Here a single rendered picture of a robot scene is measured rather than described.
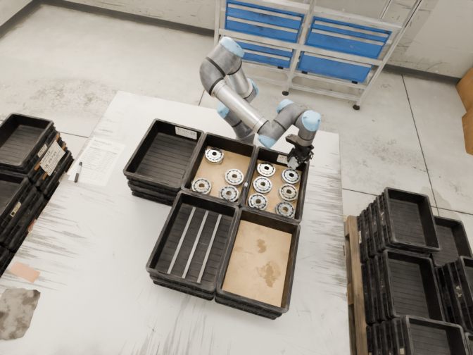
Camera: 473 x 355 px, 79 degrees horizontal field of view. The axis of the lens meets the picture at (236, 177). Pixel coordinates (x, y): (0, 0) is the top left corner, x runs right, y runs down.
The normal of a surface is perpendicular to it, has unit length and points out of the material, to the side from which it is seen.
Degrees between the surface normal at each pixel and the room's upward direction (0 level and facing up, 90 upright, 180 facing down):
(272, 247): 0
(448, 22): 90
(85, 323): 0
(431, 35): 90
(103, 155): 0
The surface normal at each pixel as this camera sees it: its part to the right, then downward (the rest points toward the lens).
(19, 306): 0.10, -0.54
